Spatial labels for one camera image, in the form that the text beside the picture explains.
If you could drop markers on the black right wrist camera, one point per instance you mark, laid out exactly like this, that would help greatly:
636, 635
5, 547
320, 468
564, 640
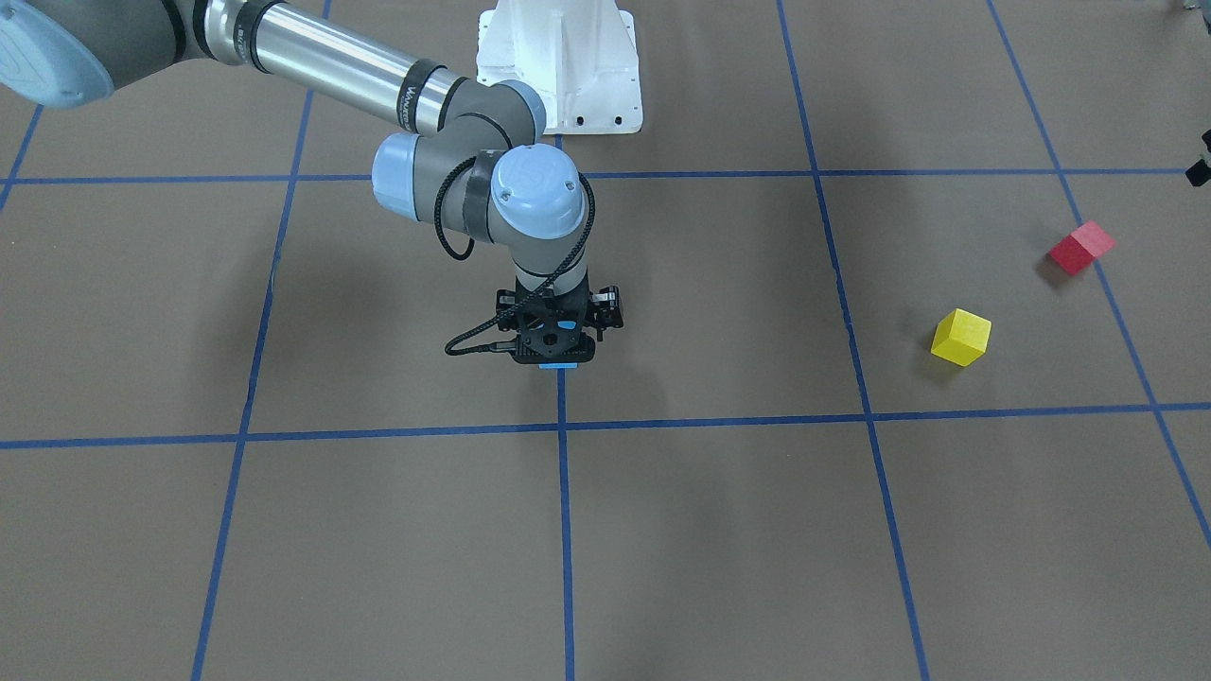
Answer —
552, 340

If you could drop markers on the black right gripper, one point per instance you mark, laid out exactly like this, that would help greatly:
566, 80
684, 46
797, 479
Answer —
607, 309

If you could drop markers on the yellow cube block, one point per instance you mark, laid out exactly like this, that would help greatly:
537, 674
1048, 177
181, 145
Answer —
961, 337

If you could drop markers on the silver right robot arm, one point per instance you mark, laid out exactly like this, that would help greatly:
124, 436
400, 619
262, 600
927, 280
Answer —
467, 157

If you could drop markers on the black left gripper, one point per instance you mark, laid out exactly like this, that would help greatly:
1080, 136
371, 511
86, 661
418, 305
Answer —
1198, 172

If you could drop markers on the red cube block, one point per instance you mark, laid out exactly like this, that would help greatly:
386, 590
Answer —
1081, 248

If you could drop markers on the white pedestal column base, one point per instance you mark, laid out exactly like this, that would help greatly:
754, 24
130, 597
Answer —
580, 57

